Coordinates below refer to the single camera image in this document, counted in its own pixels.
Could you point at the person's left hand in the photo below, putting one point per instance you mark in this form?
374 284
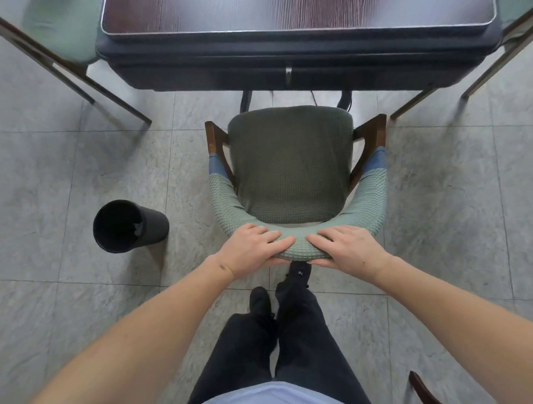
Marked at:
254 249

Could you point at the person's right hand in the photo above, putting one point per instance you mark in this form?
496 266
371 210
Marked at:
354 249

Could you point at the green fabric chair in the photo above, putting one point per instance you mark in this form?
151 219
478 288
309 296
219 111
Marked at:
291 166
513 13
62 29

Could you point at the black waste bin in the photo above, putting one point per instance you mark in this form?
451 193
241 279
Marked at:
154 227

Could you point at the person's left forearm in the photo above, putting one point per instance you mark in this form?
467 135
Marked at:
145 341

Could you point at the person's right forearm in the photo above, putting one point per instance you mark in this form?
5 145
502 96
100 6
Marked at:
449 316

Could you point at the person's black right shoe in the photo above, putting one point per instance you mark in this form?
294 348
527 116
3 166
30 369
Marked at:
299 272

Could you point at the person's black shoe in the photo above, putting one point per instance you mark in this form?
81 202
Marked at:
299 272
260 301

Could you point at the person's black left shoe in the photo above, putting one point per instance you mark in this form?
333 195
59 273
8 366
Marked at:
260 301

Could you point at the person's light lavender shirt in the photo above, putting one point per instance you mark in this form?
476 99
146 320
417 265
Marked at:
270 395

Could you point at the dark red wooden chair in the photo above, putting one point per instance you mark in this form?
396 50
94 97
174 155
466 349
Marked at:
420 389

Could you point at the dark wooden table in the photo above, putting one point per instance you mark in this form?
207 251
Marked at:
291 12

